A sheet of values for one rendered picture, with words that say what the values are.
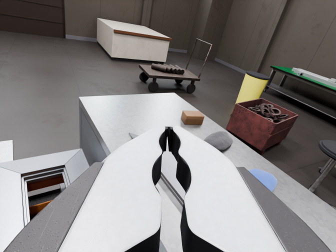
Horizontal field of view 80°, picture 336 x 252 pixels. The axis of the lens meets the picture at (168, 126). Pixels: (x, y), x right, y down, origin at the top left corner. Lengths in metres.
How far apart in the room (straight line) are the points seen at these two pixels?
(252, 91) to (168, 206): 4.09
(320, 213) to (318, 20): 6.82
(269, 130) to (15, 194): 2.72
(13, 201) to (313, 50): 7.19
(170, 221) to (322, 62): 6.81
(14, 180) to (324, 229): 1.06
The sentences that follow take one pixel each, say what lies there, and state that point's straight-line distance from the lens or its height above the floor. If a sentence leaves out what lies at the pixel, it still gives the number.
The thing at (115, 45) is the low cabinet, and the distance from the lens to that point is 6.06.
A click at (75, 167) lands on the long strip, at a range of 0.97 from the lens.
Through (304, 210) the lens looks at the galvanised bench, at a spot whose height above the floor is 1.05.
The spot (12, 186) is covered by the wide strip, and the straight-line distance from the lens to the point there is 0.95.
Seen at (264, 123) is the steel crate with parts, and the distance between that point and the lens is 2.99.
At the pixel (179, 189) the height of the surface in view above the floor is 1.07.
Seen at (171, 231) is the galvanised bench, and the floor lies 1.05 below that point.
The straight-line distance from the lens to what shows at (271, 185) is 0.80.
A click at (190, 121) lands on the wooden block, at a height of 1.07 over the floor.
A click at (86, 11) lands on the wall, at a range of 8.20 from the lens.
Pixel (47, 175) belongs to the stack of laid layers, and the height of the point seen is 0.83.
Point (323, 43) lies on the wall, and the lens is 7.23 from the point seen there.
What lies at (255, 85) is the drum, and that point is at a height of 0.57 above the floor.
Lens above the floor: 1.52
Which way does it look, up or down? 29 degrees down
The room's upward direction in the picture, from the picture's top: 13 degrees clockwise
